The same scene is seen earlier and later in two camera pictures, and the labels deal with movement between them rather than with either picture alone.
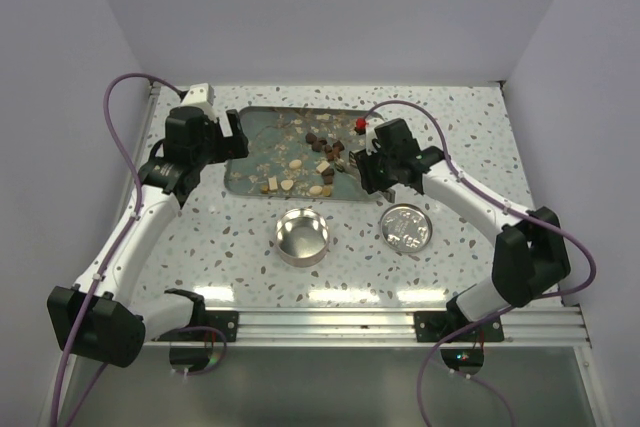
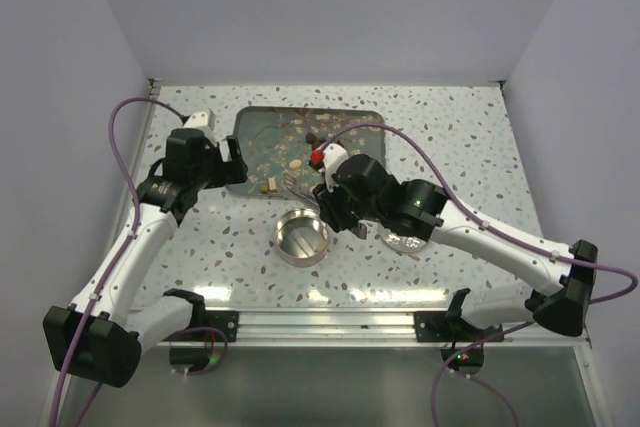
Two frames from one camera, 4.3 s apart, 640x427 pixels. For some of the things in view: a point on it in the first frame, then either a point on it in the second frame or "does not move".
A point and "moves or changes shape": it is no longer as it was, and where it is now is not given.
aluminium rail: [373, 328] does not move
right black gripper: [370, 180] to [330, 209]
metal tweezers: [344, 165] moves or changes shape
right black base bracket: [435, 326] does not move
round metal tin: [302, 237] does not move
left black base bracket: [226, 321] does not move
